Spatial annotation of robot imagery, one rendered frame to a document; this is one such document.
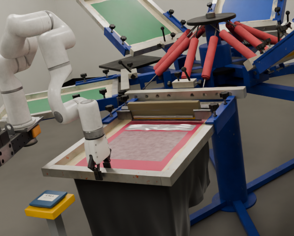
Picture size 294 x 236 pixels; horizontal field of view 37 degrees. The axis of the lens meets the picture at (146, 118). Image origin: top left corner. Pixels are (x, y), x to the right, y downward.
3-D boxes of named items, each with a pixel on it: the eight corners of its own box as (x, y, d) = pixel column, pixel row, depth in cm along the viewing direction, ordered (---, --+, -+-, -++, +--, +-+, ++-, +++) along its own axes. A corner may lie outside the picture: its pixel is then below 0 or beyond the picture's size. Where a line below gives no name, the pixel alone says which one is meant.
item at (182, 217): (183, 263, 177) (166, 171, 163) (175, 262, 179) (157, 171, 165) (217, 204, 215) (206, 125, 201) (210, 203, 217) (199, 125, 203)
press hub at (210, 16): (255, 218, 289) (232, 14, 245) (198, 212, 308) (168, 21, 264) (267, 188, 321) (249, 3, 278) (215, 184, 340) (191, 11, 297)
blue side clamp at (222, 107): (217, 134, 191) (215, 120, 189) (206, 134, 193) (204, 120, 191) (236, 110, 215) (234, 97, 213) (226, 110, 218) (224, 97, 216)
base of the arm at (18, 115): (-5, 130, 187) (-15, 97, 182) (10, 120, 199) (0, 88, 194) (27, 128, 183) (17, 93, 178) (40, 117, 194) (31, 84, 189)
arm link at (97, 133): (92, 122, 166) (93, 129, 167) (79, 131, 159) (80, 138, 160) (108, 122, 162) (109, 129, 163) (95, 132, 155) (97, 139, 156)
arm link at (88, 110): (58, 102, 161) (77, 94, 168) (65, 129, 165) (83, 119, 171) (86, 104, 151) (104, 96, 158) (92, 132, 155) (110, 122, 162)
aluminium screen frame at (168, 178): (171, 186, 151) (169, 176, 150) (42, 176, 179) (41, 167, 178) (233, 108, 216) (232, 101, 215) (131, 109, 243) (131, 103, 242)
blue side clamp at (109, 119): (110, 133, 217) (108, 120, 215) (102, 132, 219) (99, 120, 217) (138, 111, 242) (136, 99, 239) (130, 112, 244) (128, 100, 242)
